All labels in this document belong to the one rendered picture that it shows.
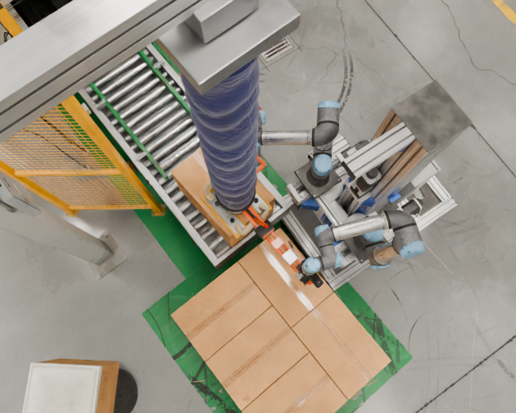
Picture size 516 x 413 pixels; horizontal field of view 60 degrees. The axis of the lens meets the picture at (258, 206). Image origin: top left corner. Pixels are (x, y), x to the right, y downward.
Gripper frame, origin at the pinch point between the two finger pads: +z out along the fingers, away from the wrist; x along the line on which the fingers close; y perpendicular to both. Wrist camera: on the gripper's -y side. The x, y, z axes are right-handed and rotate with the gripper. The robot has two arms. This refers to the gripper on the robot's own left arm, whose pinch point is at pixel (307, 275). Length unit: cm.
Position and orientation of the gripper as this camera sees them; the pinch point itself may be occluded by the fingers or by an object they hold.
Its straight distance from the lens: 255.1
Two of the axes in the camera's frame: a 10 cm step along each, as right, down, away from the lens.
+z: -0.1, 2.6, 9.7
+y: -6.5, -7.4, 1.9
